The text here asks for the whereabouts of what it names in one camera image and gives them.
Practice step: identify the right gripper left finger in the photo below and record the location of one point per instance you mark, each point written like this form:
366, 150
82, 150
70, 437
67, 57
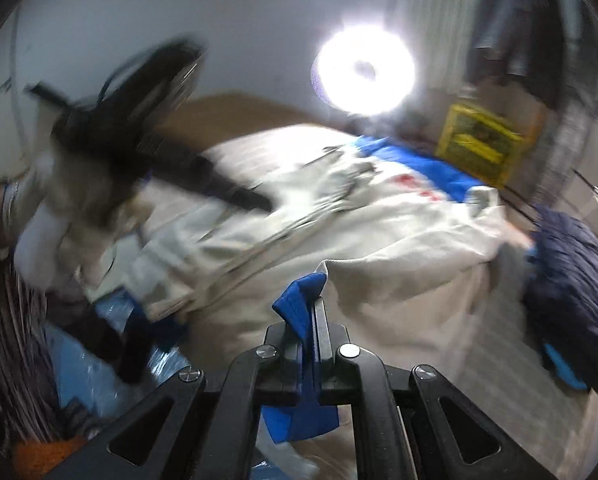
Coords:
283, 376

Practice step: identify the navy quilted jacket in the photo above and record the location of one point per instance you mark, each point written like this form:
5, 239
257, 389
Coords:
561, 292

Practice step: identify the gloved left hand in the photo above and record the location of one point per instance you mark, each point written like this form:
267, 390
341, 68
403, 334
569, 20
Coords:
66, 215

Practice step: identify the plaid bed blanket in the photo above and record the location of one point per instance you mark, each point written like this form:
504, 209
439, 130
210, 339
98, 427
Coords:
499, 370

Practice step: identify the ring light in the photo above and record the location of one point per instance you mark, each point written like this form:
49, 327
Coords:
363, 69

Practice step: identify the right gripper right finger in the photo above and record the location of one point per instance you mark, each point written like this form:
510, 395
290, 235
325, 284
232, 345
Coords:
329, 378

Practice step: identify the yellow green gift box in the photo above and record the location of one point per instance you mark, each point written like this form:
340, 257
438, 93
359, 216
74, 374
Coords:
482, 144

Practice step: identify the dark green hanging jacket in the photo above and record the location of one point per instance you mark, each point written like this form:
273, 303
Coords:
492, 40

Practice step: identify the white and blue jacket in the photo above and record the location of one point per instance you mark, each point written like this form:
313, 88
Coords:
299, 229

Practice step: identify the grey plaid coat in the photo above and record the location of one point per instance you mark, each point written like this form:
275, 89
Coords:
546, 61

